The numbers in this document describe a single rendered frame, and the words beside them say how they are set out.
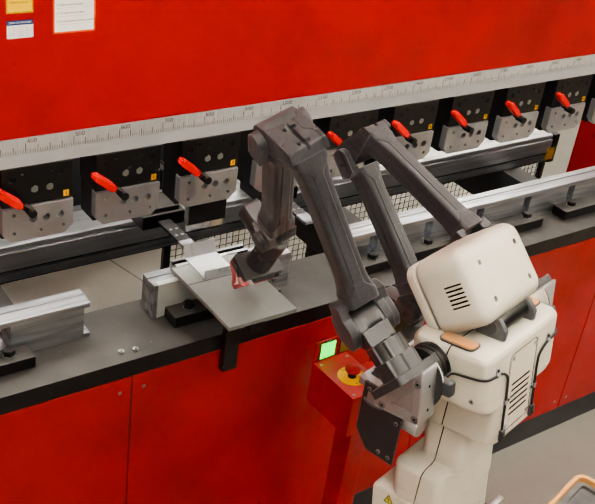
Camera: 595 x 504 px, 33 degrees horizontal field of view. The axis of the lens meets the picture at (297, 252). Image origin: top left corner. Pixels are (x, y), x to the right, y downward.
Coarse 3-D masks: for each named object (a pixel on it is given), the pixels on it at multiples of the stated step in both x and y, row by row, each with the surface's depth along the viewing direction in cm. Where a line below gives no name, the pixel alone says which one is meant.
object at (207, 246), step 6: (204, 240) 239; (210, 240) 240; (186, 246) 236; (192, 246) 237; (198, 246) 238; (204, 246) 239; (210, 246) 240; (186, 252) 237; (192, 252) 238; (198, 252) 238; (204, 252) 239; (210, 252) 240
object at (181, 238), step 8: (160, 192) 256; (160, 200) 253; (168, 200) 253; (160, 208) 249; (168, 208) 251; (176, 208) 252; (144, 216) 247; (152, 216) 248; (160, 216) 249; (168, 216) 251; (176, 216) 252; (136, 224) 251; (144, 224) 248; (152, 224) 249; (160, 224) 249; (168, 224) 249; (168, 232) 246; (176, 232) 246; (176, 240) 243; (184, 240) 243; (192, 240) 244
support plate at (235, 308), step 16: (224, 256) 240; (176, 272) 231; (192, 272) 232; (192, 288) 226; (208, 288) 227; (224, 288) 228; (240, 288) 229; (256, 288) 230; (272, 288) 231; (208, 304) 222; (224, 304) 222; (240, 304) 223; (256, 304) 224; (272, 304) 225; (288, 304) 226; (224, 320) 217; (240, 320) 218; (256, 320) 219
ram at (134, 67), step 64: (0, 0) 175; (128, 0) 189; (192, 0) 198; (256, 0) 206; (320, 0) 216; (384, 0) 227; (448, 0) 238; (512, 0) 251; (576, 0) 266; (0, 64) 181; (64, 64) 188; (128, 64) 196; (192, 64) 205; (256, 64) 215; (320, 64) 225; (384, 64) 237; (448, 64) 249; (512, 64) 263; (0, 128) 187; (64, 128) 195; (192, 128) 213
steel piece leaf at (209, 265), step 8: (200, 256) 238; (208, 256) 239; (216, 256) 239; (192, 264) 235; (200, 264) 235; (208, 264) 236; (216, 264) 236; (224, 264) 236; (200, 272) 232; (208, 272) 230; (216, 272) 231; (224, 272) 233
